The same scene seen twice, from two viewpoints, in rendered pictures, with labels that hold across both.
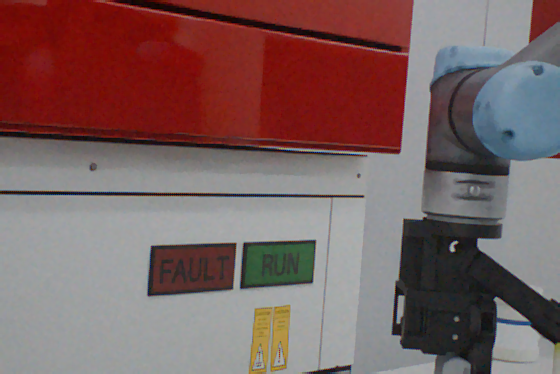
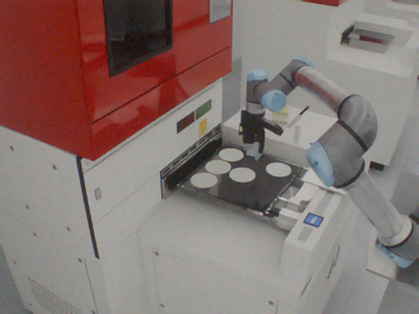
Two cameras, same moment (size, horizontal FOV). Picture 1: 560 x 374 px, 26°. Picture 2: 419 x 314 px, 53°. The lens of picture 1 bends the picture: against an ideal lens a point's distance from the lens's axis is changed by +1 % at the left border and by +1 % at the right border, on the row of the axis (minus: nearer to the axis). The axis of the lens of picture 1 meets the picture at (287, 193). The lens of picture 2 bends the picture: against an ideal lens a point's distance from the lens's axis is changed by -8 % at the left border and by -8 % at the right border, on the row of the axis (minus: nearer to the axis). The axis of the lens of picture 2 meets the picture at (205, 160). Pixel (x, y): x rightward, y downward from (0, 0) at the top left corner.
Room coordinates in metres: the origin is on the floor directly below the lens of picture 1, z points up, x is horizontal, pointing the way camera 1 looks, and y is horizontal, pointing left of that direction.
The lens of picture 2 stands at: (-0.34, 0.24, 1.88)
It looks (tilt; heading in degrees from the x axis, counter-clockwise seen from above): 32 degrees down; 352
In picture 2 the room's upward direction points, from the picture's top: straight up
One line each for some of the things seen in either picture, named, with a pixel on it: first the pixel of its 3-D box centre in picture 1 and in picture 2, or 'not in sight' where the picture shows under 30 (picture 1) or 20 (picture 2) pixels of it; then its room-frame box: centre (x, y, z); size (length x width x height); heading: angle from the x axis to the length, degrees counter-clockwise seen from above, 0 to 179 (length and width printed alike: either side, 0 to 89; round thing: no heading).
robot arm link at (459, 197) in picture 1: (464, 198); (256, 105); (1.08, -0.16, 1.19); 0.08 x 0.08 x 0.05
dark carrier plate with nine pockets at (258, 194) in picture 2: not in sight; (242, 175); (1.08, -0.12, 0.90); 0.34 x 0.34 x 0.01; 50
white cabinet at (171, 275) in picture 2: not in sight; (264, 261); (1.07, -0.25, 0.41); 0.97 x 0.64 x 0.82; 140
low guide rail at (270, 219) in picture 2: not in sight; (241, 208); (0.95, -0.09, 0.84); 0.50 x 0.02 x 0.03; 50
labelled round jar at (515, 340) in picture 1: (513, 321); not in sight; (1.58, -0.31, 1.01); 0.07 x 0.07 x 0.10
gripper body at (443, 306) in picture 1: (448, 286); (253, 125); (1.08, -0.15, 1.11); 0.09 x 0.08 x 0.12; 93
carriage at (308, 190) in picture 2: not in sight; (305, 199); (0.92, -0.33, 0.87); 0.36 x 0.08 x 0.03; 140
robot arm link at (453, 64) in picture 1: (473, 110); (257, 86); (1.08, -0.16, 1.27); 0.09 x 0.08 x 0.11; 11
